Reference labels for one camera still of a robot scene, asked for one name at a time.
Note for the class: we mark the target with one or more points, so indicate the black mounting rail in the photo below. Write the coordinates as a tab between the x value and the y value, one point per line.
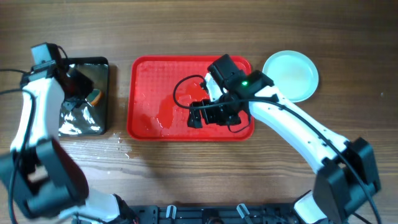
259	214

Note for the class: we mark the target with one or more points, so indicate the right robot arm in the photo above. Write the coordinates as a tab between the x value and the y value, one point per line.
346	172

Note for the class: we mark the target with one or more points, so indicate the black tray with water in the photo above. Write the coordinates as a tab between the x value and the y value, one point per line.
87	120

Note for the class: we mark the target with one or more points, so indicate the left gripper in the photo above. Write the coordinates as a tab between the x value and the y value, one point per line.
76	92

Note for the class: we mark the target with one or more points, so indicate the light blue plate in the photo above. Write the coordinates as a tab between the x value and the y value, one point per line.
293	73

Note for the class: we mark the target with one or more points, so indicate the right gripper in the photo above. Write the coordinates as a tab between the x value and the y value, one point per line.
210	117

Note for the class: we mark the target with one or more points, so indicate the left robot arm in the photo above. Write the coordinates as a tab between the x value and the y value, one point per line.
41	179

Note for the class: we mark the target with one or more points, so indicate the red plastic tray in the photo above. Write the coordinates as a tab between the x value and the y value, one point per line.
158	84

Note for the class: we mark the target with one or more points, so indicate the green orange sponge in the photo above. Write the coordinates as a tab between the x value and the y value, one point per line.
94	97

